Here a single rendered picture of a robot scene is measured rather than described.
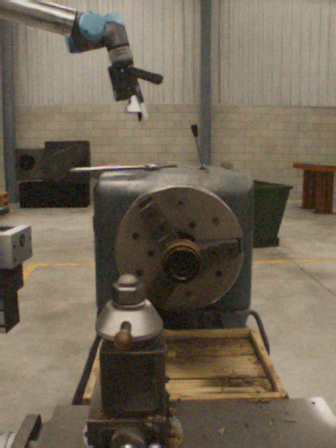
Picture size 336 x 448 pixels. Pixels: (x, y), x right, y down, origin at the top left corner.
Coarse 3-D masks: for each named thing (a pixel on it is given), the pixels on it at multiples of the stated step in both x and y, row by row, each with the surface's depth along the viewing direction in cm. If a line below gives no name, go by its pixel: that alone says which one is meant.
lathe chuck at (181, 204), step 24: (168, 192) 103; (192, 192) 103; (168, 216) 104; (192, 216) 104; (216, 216) 104; (120, 240) 105; (144, 240) 105; (240, 240) 109; (120, 264) 106; (144, 264) 106; (216, 264) 106; (240, 264) 106; (192, 288) 107; (216, 288) 107
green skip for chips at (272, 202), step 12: (264, 192) 550; (276, 192) 555; (288, 192) 559; (264, 204) 557; (276, 204) 561; (264, 216) 563; (276, 216) 568; (264, 228) 570; (276, 228) 575; (264, 240) 583; (276, 240) 589
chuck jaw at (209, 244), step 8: (208, 240) 105; (216, 240) 105; (224, 240) 104; (232, 240) 103; (200, 248) 98; (208, 248) 99; (216, 248) 99; (224, 248) 101; (232, 248) 102; (240, 248) 106; (208, 256) 99; (216, 256) 100; (224, 256) 102; (232, 256) 102
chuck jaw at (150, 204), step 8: (144, 200) 104; (152, 200) 104; (144, 208) 101; (152, 208) 100; (144, 216) 100; (152, 216) 100; (160, 216) 100; (152, 224) 100; (160, 224) 98; (168, 224) 101; (160, 232) 99; (168, 232) 99; (176, 232) 106; (160, 240) 97; (168, 240) 97
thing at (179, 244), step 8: (176, 240) 96; (184, 240) 96; (168, 248) 95; (176, 248) 93; (184, 248) 92; (192, 248) 94; (160, 256) 97; (168, 256) 91; (176, 256) 91; (192, 256) 91; (200, 256) 97; (160, 264) 97; (168, 264) 91; (192, 264) 97; (200, 264) 94; (168, 272) 92; (176, 272) 97; (184, 272) 97; (192, 272) 92; (176, 280) 92; (184, 280) 92
